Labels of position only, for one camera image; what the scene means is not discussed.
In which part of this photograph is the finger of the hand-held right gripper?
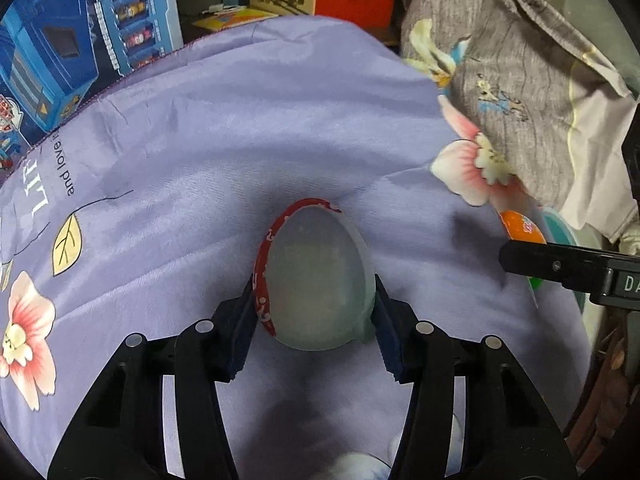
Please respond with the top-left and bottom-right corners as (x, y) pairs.
(498, 239), (615, 293)

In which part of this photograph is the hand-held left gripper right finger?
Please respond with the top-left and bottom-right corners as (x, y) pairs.
(370, 275), (578, 480)

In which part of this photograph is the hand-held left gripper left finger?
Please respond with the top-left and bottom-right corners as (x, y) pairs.
(47, 280), (261, 480)

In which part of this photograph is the orange green egg capsule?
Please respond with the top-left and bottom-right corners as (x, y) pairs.
(499, 209), (548, 296)

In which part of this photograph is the red rimmed clear egg half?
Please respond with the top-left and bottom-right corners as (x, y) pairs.
(254, 198), (377, 352)

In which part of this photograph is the purple floral tablecloth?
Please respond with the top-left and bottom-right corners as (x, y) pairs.
(0, 14), (591, 480)

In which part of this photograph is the grey floral cloth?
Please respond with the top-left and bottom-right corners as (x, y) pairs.
(390, 0), (640, 256)

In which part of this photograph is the yellow book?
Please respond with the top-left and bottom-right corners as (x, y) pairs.
(192, 6), (281, 31)

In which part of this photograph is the dark blue toy box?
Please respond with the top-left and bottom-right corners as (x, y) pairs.
(0, 0), (183, 171)

